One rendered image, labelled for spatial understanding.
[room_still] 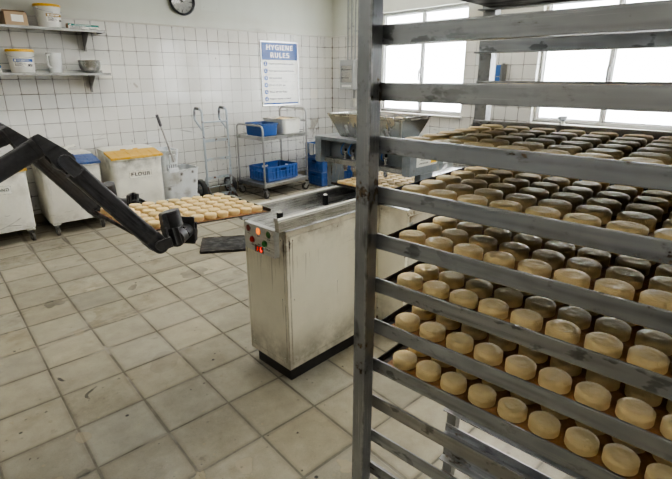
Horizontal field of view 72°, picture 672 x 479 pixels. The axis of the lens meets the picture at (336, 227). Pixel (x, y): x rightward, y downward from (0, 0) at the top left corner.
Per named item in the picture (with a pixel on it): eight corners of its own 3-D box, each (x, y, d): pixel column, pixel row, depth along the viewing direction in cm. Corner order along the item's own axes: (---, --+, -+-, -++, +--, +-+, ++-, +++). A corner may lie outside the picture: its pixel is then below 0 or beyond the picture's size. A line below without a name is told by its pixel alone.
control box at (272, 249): (250, 245, 238) (249, 219, 234) (280, 257, 222) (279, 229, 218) (244, 246, 236) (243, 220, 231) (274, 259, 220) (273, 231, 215)
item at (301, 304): (337, 315, 311) (337, 184, 283) (377, 334, 288) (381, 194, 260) (251, 358, 263) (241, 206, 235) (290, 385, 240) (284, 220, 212)
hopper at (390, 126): (357, 132, 302) (358, 110, 297) (430, 140, 264) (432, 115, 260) (326, 136, 282) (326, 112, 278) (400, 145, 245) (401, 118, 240)
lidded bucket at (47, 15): (61, 29, 476) (57, 7, 469) (67, 28, 458) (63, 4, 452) (33, 28, 461) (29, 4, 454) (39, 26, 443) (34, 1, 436)
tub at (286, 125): (280, 130, 663) (280, 115, 657) (302, 132, 636) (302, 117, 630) (261, 132, 637) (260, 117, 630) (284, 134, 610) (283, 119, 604)
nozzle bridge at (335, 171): (350, 181, 319) (350, 131, 308) (441, 199, 271) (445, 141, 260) (315, 189, 296) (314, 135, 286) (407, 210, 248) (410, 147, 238)
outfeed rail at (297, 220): (482, 171, 351) (483, 162, 349) (486, 172, 349) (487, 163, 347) (273, 232, 214) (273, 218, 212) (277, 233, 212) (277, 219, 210)
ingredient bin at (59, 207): (53, 238, 458) (38, 161, 435) (41, 223, 504) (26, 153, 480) (111, 227, 492) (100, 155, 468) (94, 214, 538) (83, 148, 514)
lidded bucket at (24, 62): (35, 72, 470) (31, 50, 463) (41, 72, 453) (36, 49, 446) (6, 72, 454) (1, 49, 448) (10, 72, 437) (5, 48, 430)
